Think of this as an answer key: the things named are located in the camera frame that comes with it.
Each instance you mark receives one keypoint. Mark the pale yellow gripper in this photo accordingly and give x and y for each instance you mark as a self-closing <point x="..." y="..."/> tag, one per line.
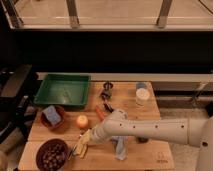
<point x="85" y="138"/>

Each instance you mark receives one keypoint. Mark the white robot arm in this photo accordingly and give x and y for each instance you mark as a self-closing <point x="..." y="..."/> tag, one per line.
<point x="190" y="131"/>

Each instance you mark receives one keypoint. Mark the clear plastic cup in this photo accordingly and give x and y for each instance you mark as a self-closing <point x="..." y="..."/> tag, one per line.
<point x="142" y="94"/>

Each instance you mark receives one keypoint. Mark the yellow apple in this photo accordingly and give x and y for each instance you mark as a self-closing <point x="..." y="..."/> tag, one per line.
<point x="82" y="122"/>

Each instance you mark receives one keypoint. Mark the wooden cutting board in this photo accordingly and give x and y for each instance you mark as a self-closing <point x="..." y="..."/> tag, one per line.
<point x="153" y="155"/>

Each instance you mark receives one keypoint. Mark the blue cloth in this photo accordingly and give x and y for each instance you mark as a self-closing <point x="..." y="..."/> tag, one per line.
<point x="120" y="147"/>

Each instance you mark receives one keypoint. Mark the brown bowl of nuts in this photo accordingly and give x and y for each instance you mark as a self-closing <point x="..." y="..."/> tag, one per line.
<point x="52" y="155"/>

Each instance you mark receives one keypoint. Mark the brown bowl with sponge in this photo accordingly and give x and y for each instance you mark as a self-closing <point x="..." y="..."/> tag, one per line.
<point x="47" y="124"/>

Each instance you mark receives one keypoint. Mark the blue sponge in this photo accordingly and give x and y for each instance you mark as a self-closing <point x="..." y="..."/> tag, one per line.
<point x="51" y="115"/>

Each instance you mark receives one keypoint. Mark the green plastic tray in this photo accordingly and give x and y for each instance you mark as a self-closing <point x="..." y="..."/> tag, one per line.
<point x="65" y="90"/>

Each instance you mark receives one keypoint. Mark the black remote control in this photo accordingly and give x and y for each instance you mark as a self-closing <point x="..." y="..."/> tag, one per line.
<point x="142" y="140"/>

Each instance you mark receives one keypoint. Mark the black chair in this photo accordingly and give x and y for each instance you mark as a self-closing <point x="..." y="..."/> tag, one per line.
<point x="17" y="89"/>

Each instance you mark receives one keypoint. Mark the black handled can opener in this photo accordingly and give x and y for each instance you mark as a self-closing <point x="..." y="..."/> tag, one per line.
<point x="106" y="95"/>

